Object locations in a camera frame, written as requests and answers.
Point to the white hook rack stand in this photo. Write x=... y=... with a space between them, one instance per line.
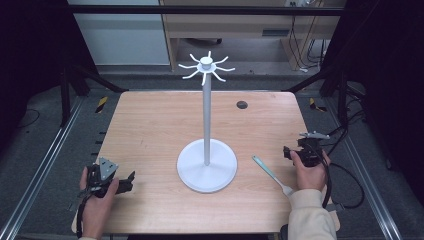
x=207 y=116

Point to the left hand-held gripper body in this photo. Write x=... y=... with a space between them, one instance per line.
x=107 y=167

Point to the white cabinet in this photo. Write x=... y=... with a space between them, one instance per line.
x=123 y=40

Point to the black curtain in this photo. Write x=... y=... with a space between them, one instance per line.
x=30 y=66
x=390 y=83

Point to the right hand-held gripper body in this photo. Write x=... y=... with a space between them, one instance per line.
x=311 y=150

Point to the dark round table grommet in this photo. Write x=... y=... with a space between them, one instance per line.
x=242 y=105

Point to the person's left hand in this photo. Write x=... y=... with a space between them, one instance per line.
x=96 y=204

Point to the black horizontal frame bar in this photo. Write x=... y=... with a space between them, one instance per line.
x=200 y=10

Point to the aluminium floor rail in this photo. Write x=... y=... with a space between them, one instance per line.
x=366 y=173
x=43 y=166

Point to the light wooden desk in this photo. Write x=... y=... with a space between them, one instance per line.
x=233 y=25

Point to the black metal frame strut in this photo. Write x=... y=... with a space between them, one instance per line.
x=341 y=96
x=66 y=96

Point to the person's right hand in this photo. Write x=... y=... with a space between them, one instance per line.
x=311 y=178

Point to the yellow black striped tape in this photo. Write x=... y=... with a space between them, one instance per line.
x=315 y=105
x=101 y=104

